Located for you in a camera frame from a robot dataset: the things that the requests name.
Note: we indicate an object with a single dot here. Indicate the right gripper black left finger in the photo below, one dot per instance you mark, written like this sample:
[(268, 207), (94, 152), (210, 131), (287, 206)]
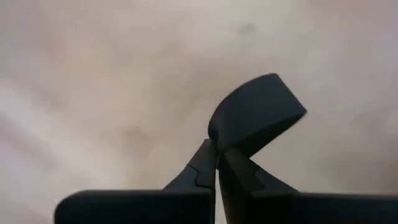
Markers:
[(202, 168)]

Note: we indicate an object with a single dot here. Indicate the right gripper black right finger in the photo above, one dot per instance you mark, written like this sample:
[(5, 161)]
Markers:
[(239, 177)]

